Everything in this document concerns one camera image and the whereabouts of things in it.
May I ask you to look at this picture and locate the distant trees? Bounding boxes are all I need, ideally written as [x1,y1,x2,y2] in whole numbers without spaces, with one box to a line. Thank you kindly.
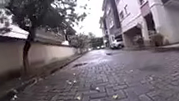
[68,28,106,54]

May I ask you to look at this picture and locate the white car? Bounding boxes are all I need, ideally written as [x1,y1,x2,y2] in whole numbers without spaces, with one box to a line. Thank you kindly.
[108,38,125,51]

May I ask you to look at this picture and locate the white and dark building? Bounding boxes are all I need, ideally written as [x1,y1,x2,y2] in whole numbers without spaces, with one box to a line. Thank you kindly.
[100,0,125,48]

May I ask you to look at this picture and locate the wet grey brick road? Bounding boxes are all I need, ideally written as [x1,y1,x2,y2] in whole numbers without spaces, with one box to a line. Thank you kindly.
[0,37,179,101]

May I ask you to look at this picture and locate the dark kerb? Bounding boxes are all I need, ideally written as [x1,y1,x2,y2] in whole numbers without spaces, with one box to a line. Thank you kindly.
[0,51,93,101]

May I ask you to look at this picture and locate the scattered fallen leaves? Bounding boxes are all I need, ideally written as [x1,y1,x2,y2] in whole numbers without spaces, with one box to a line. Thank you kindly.
[0,57,159,101]

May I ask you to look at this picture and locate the leafy tree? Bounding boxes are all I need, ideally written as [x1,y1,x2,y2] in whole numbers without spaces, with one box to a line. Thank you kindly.
[0,0,95,78]

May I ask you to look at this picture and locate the green bush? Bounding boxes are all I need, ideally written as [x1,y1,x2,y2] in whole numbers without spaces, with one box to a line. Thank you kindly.
[150,32,165,48]

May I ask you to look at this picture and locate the white building with dark panels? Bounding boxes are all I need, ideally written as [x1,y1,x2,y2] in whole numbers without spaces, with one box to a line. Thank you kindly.
[114,0,179,52]

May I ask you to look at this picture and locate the dirt verge strip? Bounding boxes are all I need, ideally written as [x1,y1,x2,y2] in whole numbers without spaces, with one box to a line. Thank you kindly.
[0,51,92,101]

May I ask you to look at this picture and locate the beige boundary wall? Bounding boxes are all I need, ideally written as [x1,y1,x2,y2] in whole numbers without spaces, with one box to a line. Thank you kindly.
[0,21,84,85]

